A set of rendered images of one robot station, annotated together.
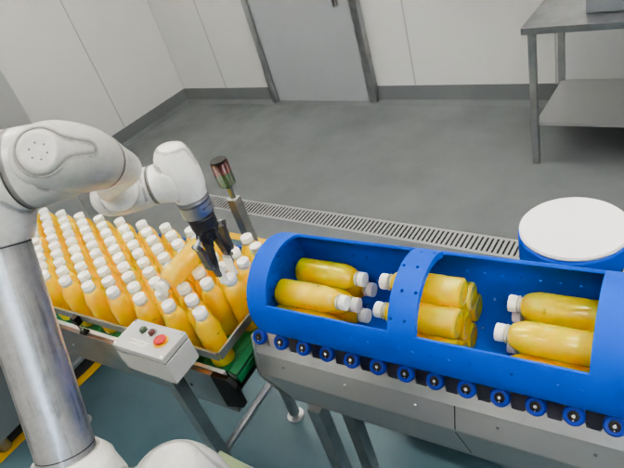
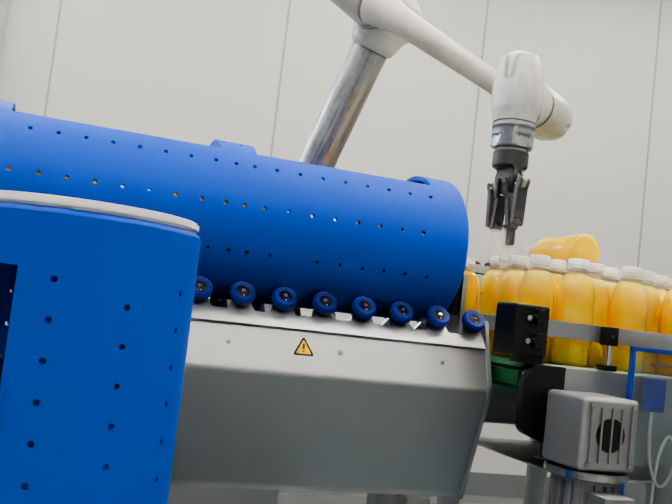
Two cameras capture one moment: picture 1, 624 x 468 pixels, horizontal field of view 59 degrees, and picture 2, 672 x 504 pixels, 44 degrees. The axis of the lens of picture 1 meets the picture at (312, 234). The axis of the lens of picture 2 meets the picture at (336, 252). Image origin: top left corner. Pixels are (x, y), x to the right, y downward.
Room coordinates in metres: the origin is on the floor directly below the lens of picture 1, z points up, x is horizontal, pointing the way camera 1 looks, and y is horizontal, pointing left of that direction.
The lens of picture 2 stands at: (1.89, -1.38, 0.95)
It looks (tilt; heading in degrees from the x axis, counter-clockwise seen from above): 4 degrees up; 120
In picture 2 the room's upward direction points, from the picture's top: 7 degrees clockwise
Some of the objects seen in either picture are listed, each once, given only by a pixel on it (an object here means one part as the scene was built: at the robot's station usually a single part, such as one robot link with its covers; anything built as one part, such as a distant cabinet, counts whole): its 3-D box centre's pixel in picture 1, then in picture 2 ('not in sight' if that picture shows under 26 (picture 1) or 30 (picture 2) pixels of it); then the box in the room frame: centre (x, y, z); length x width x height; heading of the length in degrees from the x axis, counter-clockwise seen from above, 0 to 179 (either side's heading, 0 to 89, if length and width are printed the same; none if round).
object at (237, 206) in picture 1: (278, 305); not in sight; (1.78, 0.23, 0.55); 0.04 x 0.04 x 1.10; 50
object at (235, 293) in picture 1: (241, 302); (494, 309); (1.32, 0.27, 0.99); 0.07 x 0.07 x 0.19
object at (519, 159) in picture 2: (205, 227); (509, 172); (1.32, 0.27, 1.28); 0.08 x 0.07 x 0.09; 140
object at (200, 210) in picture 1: (195, 205); (512, 138); (1.32, 0.27, 1.36); 0.09 x 0.09 x 0.06
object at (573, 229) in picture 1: (573, 227); (84, 214); (1.12, -0.68, 1.03); 0.28 x 0.28 x 0.01
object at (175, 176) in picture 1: (175, 172); (520, 90); (1.32, 0.28, 1.46); 0.13 x 0.11 x 0.16; 84
